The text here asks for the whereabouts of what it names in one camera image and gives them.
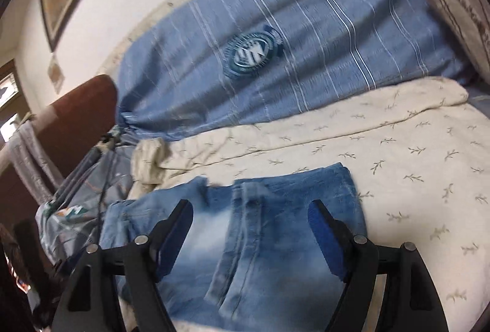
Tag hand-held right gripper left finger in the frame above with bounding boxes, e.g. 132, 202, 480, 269
51, 199, 194, 332

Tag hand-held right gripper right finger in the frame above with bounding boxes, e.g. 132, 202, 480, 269
308, 199, 448, 332

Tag blue denim pants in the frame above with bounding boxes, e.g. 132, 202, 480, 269
100, 162, 368, 332

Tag cream leaf-print blanket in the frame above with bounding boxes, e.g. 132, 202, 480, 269
126, 77, 490, 332

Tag brown headboard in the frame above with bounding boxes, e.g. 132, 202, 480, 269
0, 74, 119, 210

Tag grey hanging cloth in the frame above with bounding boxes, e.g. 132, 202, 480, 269
8, 119, 64, 206

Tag blue plaid quilt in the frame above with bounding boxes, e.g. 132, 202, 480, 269
115, 0, 471, 143

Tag blue bed sheet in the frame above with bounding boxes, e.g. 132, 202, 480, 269
469, 95, 490, 114

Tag window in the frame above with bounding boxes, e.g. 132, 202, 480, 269
0, 62, 21, 143

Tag striped cream pillow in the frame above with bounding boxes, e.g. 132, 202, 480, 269
419, 0, 490, 78

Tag small wall picture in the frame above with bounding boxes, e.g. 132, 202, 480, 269
48, 53, 66, 94

